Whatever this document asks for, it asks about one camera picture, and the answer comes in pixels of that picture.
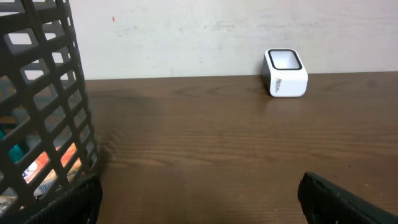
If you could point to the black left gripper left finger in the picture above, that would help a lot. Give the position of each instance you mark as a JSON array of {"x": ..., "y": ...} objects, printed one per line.
[{"x": 79, "y": 205}]

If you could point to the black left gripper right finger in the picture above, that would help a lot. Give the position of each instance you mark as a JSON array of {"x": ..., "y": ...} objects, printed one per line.
[{"x": 324, "y": 202}]

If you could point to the orange yellow snack bag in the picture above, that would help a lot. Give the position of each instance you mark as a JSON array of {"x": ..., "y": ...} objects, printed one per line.
[{"x": 9, "y": 196}]

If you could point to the white barcode scanner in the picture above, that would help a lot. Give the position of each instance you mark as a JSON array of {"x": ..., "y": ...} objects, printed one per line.
[{"x": 284, "y": 74}]

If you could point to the grey plastic mesh basket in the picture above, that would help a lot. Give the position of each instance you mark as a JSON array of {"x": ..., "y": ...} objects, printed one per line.
[{"x": 44, "y": 101}]

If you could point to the blue mouthwash bottle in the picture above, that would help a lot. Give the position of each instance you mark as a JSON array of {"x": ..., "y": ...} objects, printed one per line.
[{"x": 15, "y": 153}]

